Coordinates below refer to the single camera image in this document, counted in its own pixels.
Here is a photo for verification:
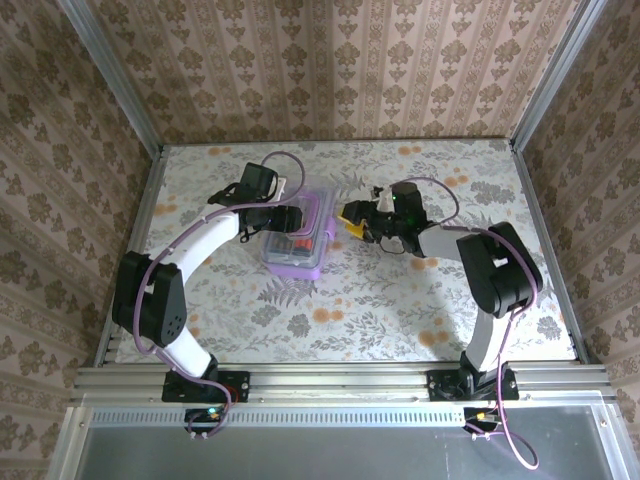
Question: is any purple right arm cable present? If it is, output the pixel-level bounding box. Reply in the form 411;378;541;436
402;176;544;471

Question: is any aluminium corner post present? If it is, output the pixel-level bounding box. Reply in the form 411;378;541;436
510;0;611;152
55;0;166;151

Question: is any grey metal plate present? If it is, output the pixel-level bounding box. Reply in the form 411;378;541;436
47;403;632;480

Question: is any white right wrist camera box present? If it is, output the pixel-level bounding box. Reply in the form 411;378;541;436
369;184;396;211

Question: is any aluminium front frame rail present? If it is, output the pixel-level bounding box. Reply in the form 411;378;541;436
69;363;615;405

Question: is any aluminium left side rail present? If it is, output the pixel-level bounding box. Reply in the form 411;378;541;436
92;143;167;367

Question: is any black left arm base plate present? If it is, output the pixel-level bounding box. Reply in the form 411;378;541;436
162;370;251;404

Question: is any aluminium left corner post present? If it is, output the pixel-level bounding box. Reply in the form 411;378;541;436
55;0;166;151

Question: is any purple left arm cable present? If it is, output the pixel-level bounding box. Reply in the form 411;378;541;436
134;151;307;441

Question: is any aluminium right side rail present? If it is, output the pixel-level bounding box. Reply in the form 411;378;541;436
508;139;592;365

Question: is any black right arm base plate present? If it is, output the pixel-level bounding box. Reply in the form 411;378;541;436
427;368;520;402

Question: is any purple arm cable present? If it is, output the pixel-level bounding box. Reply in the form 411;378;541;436
402;176;544;471
134;151;307;441

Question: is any aluminium right corner post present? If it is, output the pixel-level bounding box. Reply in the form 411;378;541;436
510;0;611;152

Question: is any slotted grey cable duct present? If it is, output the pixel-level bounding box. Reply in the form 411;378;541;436
87;405;467;427

